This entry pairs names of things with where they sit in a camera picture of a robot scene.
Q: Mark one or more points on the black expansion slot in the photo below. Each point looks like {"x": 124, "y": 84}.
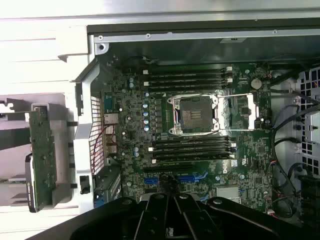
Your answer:
{"x": 170, "y": 168}

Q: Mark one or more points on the blue expansion slot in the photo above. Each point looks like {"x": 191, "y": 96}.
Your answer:
{"x": 186, "y": 179}

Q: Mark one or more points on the silver socket cover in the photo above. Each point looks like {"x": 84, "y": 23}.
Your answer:
{"x": 252, "y": 110}

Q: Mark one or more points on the CPU socket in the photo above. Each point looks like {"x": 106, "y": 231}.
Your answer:
{"x": 197, "y": 115}

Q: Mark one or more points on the silver chipset heat sink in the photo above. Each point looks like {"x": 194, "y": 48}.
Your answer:
{"x": 227, "y": 193}

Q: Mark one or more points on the open dark grey PC case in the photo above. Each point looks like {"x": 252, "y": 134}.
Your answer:
{"x": 85, "y": 120}

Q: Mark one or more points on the black RAM slot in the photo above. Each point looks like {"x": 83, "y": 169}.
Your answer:
{"x": 190, "y": 139}
{"x": 190, "y": 145}
{"x": 187, "y": 70}
{"x": 190, "y": 150}
{"x": 187, "y": 87}
{"x": 187, "y": 81}
{"x": 187, "y": 76}
{"x": 190, "y": 156}

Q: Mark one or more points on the green motherboard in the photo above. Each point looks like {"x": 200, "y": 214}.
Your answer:
{"x": 250, "y": 150}

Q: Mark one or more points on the coin cell battery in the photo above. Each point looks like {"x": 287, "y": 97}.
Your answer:
{"x": 256, "y": 83}

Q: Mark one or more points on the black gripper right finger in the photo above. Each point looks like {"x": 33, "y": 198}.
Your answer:
{"x": 200, "y": 220}

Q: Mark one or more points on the grey parts rack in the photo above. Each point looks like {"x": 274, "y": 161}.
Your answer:
{"x": 62, "y": 150}

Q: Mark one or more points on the black plastic shroud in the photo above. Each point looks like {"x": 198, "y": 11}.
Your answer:
{"x": 310, "y": 195}

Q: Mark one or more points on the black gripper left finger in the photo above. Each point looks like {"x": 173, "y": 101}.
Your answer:
{"x": 152, "y": 220}

